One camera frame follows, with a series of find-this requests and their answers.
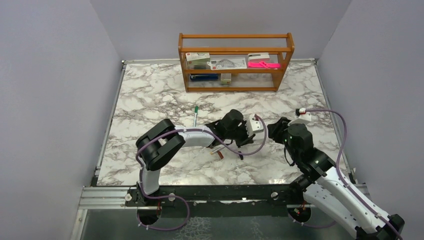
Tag white marker green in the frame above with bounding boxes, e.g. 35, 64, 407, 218
193, 110, 198, 127

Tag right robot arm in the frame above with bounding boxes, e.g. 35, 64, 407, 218
267, 117, 405, 240

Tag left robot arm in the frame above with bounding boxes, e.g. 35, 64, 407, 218
135, 109, 264, 206

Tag white marker orange tip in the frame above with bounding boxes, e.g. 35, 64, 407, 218
210, 146, 224, 155

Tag green box lower shelf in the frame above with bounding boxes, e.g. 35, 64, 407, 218
220, 73, 232, 85

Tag green box shelf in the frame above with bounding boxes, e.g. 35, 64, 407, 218
220, 73, 232, 85
185, 52, 211, 66

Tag blue stapler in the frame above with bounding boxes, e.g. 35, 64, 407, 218
189, 73, 219, 82

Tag ruler set package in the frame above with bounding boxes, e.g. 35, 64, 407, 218
207, 57, 248, 71

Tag wooden shelf rack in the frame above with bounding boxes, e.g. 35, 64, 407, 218
177, 32, 295, 92

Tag pink stapler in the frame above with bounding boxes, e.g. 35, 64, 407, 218
247, 61, 281, 69

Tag white box upper shelf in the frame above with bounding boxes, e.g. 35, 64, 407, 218
247, 52, 270, 63

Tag green box upper shelf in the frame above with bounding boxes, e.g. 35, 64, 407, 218
185, 52, 211, 66

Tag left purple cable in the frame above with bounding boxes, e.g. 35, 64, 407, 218
135, 114, 268, 232

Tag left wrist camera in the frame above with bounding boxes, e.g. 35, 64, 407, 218
245, 114, 264, 137

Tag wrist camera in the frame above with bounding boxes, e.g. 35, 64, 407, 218
293, 107, 312, 125
245, 114, 264, 137

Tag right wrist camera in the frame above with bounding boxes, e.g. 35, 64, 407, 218
293, 107, 312, 125

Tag black mounting rail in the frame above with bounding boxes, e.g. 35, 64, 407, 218
121, 184, 304, 218

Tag aluminium frame rail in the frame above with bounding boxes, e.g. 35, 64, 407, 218
70, 186, 128, 240

